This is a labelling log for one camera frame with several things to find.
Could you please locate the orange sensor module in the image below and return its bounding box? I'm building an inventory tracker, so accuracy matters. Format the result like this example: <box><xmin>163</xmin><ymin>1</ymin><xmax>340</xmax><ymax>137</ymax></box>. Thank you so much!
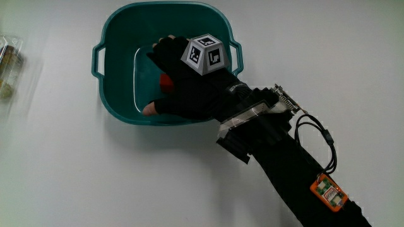
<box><xmin>309</xmin><ymin>173</ymin><xmax>349</xmax><ymax>212</ymax></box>

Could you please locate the red block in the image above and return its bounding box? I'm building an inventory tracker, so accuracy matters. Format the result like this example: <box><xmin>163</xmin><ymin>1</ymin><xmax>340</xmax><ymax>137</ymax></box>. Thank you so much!
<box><xmin>159</xmin><ymin>73</ymin><xmax>174</xmax><ymax>94</ymax></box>

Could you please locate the wrist circuit board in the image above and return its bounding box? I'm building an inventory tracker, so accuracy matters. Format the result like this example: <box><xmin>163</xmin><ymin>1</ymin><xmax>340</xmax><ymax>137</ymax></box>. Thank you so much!
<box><xmin>271</xmin><ymin>83</ymin><xmax>309</xmax><ymax>115</ymax></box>

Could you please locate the teal plastic basin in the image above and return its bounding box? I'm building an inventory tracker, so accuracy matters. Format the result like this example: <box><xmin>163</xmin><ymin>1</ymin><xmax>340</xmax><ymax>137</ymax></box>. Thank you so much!
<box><xmin>91</xmin><ymin>1</ymin><xmax>244</xmax><ymax>127</ymax></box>

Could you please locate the clear plastic container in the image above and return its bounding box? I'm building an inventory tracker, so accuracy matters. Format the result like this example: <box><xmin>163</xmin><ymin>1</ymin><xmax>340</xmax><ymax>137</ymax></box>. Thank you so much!
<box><xmin>0</xmin><ymin>34</ymin><xmax>25</xmax><ymax>100</ymax></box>

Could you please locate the person's right hand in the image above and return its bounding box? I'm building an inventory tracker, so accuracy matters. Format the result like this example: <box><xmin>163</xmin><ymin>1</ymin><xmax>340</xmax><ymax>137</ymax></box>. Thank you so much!
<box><xmin>141</xmin><ymin>33</ymin><xmax>253</xmax><ymax>122</ymax></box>

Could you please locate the black cable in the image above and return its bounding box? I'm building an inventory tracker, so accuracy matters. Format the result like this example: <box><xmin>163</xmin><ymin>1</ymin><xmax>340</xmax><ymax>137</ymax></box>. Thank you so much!
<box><xmin>294</xmin><ymin>113</ymin><xmax>338</xmax><ymax>176</ymax></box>

